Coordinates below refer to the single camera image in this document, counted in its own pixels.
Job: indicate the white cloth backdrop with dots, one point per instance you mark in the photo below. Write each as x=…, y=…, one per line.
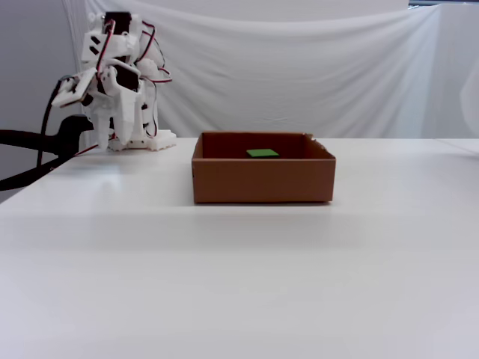
x=299, y=75

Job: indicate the brown cardboard box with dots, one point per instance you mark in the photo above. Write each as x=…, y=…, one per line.
x=262, y=179

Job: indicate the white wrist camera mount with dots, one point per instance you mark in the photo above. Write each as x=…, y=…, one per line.
x=71, y=93

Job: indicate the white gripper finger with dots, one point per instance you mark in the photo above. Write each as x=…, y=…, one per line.
x=127, y=112
x=102, y=125

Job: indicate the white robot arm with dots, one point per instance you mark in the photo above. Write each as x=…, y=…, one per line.
x=119, y=45

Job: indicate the black table clamp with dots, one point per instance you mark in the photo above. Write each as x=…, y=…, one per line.
x=67, y=138

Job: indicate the green cube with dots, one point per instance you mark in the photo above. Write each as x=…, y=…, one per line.
x=262, y=153

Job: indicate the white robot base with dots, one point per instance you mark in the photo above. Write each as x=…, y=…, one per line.
x=157, y=141

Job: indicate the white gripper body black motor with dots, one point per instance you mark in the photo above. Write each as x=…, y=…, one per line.
x=126, y=105

